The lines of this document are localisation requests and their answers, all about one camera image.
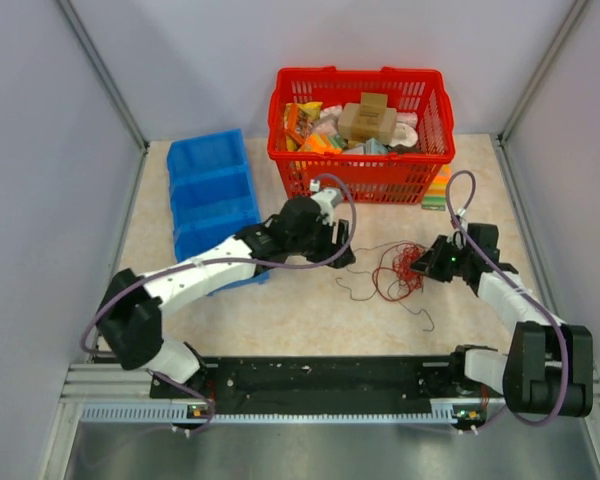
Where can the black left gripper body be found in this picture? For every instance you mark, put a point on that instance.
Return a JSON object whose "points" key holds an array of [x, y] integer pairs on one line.
{"points": [[322, 248]]}

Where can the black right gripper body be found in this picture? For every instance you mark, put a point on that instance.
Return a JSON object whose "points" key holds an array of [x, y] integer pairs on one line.
{"points": [[453, 263]]}

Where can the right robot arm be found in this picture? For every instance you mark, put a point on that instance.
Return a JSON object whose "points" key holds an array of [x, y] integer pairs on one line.
{"points": [[548, 369]]}

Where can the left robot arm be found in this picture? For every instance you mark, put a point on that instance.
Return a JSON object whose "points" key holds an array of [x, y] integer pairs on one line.
{"points": [[130, 317]]}

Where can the colourful sponge pack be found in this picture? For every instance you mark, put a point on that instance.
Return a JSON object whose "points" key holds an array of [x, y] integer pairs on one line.
{"points": [[434, 198]]}

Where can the red plastic shopping basket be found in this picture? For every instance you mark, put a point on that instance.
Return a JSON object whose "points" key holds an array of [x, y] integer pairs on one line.
{"points": [[310, 100]]}

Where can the orange sponge daddy box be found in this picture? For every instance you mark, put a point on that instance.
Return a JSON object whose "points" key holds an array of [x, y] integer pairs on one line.
{"points": [[323, 144]]}

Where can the teal sponge package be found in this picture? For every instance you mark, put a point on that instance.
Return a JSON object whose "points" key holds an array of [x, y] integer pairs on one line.
{"points": [[374, 147]]}

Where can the blue plastic compartment bin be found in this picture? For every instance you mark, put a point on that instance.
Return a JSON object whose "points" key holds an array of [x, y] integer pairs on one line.
{"points": [[211, 191]]}

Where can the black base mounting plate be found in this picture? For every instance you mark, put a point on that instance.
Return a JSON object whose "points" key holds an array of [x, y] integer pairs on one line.
{"points": [[328, 385]]}

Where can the brown cardboard box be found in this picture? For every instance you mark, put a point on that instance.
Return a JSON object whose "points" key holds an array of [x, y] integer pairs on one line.
{"points": [[370, 118]]}

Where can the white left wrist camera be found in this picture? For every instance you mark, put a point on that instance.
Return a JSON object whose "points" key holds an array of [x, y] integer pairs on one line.
{"points": [[327, 198]]}

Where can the grey aluminium frame rail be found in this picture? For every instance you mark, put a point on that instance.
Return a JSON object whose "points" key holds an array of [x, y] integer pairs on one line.
{"points": [[558, 181]]}

